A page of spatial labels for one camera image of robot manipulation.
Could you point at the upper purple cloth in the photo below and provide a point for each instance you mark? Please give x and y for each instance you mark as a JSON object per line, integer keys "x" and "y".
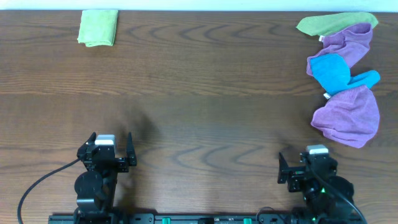
{"x": 351, "y": 43}

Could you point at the lower purple cloth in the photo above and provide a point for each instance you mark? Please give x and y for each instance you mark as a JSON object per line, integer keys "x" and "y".
{"x": 350, "y": 117}

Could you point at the blue cloth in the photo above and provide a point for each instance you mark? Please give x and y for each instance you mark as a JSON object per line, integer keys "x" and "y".
{"x": 334, "y": 75}

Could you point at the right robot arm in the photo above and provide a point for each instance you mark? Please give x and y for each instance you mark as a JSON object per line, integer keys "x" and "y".
{"x": 328, "y": 197}

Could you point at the olive green cloth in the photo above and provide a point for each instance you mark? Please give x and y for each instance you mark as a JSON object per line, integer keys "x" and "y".
{"x": 333, "y": 23}

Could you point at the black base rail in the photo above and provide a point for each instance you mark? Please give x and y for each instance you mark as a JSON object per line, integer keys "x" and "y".
{"x": 148, "y": 218}

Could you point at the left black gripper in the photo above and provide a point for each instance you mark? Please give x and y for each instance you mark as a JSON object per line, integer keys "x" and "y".
{"x": 111, "y": 160}

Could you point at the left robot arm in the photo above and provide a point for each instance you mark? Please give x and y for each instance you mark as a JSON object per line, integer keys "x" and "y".
{"x": 96, "y": 187}

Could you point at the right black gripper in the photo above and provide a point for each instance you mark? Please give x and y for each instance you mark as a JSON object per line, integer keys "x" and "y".
{"x": 296, "y": 173}

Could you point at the bright green cloth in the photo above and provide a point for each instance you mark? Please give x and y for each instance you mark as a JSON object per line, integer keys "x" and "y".
{"x": 98, "y": 27}

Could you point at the purple cloth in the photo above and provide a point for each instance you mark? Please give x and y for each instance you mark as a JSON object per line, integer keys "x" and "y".
{"x": 350, "y": 117}
{"x": 351, "y": 43}

